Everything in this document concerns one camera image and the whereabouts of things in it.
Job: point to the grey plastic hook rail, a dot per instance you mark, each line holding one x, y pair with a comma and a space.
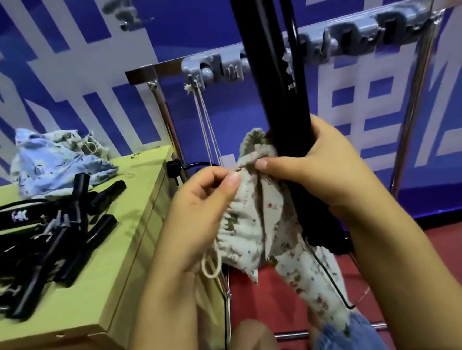
363, 29

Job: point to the person's left thumb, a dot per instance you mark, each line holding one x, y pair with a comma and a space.
224, 185

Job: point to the blue floral cloth bag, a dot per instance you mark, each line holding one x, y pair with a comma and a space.
47, 170

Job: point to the person's right forearm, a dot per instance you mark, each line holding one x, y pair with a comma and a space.
421, 285

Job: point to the person's right thumb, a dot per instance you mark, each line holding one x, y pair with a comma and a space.
275, 166

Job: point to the person's left hand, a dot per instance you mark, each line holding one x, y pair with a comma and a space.
194, 221

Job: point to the chrome metal rack frame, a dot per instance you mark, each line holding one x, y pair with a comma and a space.
418, 93

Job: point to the light wooden cabinet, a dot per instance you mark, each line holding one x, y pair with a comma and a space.
114, 273

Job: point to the person's right leg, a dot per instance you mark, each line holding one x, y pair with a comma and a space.
349, 342

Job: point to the pile of black umbrellas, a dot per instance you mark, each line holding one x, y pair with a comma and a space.
38, 248

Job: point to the grey metal bracket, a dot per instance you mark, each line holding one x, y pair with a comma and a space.
123, 8

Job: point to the crumpled beige floral cloth bag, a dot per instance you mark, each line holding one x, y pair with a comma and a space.
71, 141

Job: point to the person's leg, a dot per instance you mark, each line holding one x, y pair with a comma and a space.
349, 342
251, 346

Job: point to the black umbrella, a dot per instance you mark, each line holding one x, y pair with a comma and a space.
270, 75

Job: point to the person's left forearm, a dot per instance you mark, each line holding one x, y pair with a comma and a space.
167, 317

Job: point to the person's right hand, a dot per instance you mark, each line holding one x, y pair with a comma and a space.
336, 170

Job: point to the person's left leg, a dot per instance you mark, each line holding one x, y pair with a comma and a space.
251, 346

